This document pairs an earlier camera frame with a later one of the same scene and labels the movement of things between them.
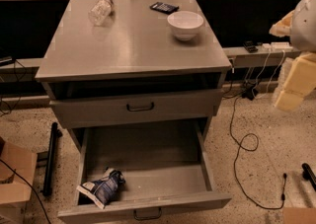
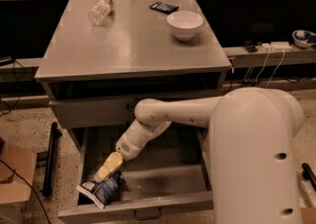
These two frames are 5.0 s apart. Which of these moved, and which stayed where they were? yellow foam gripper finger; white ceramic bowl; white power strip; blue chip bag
Moved: yellow foam gripper finger
Stayed: white power strip; white ceramic bowl; blue chip bag
